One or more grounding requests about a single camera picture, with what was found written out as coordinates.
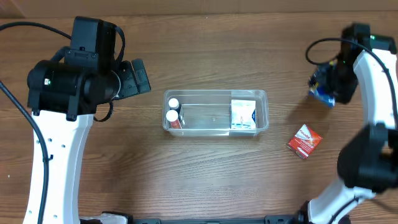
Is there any blue yellow medicine box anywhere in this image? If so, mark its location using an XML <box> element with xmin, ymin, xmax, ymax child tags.
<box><xmin>308</xmin><ymin>61</ymin><xmax>336</xmax><ymax>108</ymax></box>

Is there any black bottle white cap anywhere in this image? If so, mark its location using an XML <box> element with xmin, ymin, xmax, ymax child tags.
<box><xmin>168</xmin><ymin>98</ymin><xmax>182</xmax><ymax>113</ymax></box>

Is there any orange tube white cap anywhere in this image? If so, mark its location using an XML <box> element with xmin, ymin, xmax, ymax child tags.
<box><xmin>165</xmin><ymin>110</ymin><xmax>182</xmax><ymax>129</ymax></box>

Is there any red Panadol box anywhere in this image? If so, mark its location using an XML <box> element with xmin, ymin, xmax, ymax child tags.
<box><xmin>286</xmin><ymin>124</ymin><xmax>323</xmax><ymax>159</ymax></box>

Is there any white blue medicine box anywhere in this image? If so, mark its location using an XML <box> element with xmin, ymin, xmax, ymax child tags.
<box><xmin>231</xmin><ymin>100</ymin><xmax>256</xmax><ymax>129</ymax></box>

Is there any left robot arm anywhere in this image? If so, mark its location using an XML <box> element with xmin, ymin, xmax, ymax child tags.
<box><xmin>24</xmin><ymin>59</ymin><xmax>150</xmax><ymax>223</ymax></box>

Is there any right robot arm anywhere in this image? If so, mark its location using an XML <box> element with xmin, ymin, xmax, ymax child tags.
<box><xmin>283</xmin><ymin>23</ymin><xmax>397</xmax><ymax>223</ymax></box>

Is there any clear plastic container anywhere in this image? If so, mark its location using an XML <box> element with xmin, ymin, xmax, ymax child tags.
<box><xmin>162</xmin><ymin>90</ymin><xmax>269</xmax><ymax>137</ymax></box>

